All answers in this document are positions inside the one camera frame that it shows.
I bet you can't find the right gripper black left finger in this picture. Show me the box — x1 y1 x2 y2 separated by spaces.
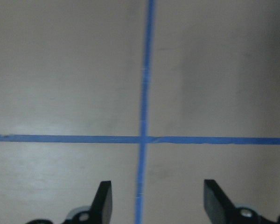
90 181 112 224

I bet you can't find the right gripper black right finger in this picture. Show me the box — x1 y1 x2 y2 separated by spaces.
203 179 236 224

